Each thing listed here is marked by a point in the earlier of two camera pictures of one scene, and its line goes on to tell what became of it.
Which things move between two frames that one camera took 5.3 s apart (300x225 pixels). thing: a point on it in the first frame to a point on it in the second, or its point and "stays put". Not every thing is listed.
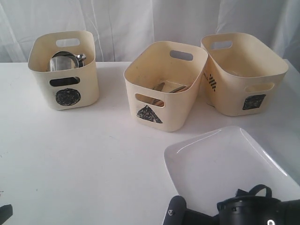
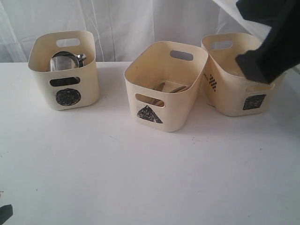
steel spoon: x=180 y=89 stays put
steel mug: x=65 y=60 stays put
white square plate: x=209 y=168 to x=232 y=20
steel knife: x=159 y=87 stays put
